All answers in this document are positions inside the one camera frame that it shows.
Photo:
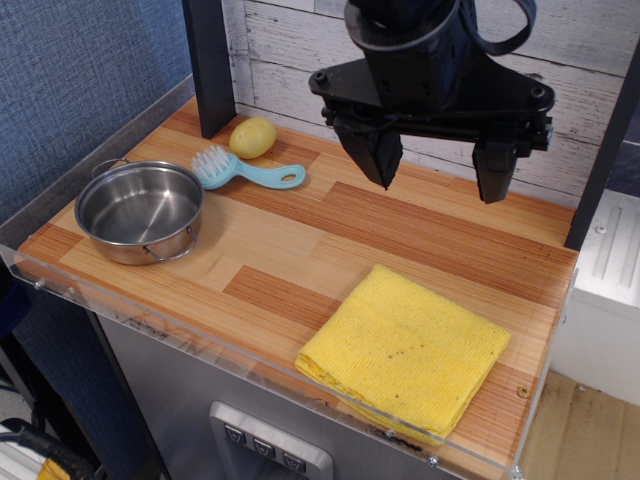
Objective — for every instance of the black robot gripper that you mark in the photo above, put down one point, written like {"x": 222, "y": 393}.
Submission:
{"x": 427, "y": 71}

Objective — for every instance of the small stainless steel pan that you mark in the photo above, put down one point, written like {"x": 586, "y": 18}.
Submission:
{"x": 142, "y": 212}

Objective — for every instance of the folded yellow cloth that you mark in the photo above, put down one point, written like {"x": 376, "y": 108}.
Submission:
{"x": 404, "y": 356}

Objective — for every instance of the yellow plastic potato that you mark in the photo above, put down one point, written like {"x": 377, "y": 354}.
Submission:
{"x": 252, "y": 138}

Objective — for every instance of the light blue scrub brush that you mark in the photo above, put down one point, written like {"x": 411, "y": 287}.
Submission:
{"x": 215, "y": 168}

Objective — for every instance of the white ribbed appliance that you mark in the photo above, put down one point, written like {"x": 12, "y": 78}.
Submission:
{"x": 597, "y": 343}

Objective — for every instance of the clear acrylic edge guard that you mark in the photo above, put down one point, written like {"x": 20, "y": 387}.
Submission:
{"x": 258, "y": 298}

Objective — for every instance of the silver button control panel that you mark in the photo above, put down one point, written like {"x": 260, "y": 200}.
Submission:
{"x": 252, "y": 448}

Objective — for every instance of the stainless steel cabinet front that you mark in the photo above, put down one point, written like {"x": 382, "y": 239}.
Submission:
{"x": 174, "y": 384}

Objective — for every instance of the yellow black object bottom left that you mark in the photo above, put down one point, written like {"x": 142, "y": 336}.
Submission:
{"x": 29, "y": 453}

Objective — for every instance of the right dark vertical post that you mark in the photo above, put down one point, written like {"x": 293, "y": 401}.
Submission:
{"x": 606, "y": 41}

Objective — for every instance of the dark vertical post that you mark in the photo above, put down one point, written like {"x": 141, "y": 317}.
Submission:
{"x": 210, "y": 62}
{"x": 606, "y": 41}

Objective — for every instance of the left dark vertical post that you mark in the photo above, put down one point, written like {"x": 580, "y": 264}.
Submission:
{"x": 210, "y": 62}

